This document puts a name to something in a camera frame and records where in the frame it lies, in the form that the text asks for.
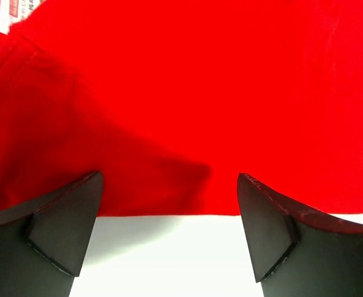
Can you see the red t-shirt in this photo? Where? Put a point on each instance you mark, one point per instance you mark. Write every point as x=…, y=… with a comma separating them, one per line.
x=171, y=100

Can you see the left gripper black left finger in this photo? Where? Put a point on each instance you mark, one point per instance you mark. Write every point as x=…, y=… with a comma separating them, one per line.
x=43, y=241

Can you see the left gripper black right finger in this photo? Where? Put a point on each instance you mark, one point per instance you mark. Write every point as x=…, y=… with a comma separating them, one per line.
x=297, y=250

